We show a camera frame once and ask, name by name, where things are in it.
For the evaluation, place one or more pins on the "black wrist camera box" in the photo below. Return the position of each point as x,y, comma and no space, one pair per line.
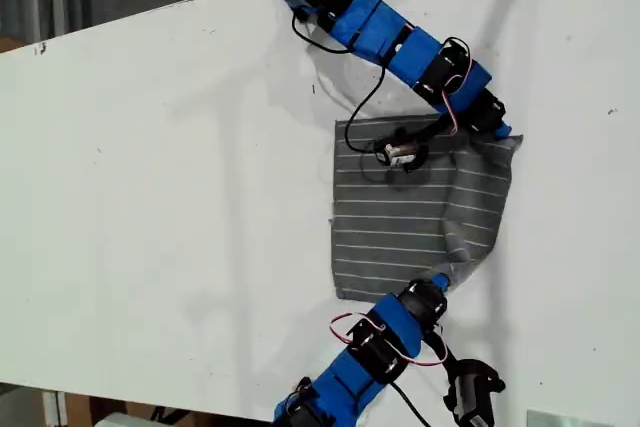
472,397
397,152

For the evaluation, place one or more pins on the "grey white-striped towel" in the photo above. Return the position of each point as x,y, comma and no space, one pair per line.
390,227

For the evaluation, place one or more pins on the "black camera stalk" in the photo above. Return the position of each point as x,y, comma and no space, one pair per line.
446,354
432,129

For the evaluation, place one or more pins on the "white table leg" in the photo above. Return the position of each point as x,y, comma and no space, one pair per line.
52,409

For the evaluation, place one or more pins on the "white plastic box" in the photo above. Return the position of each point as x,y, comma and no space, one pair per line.
120,421

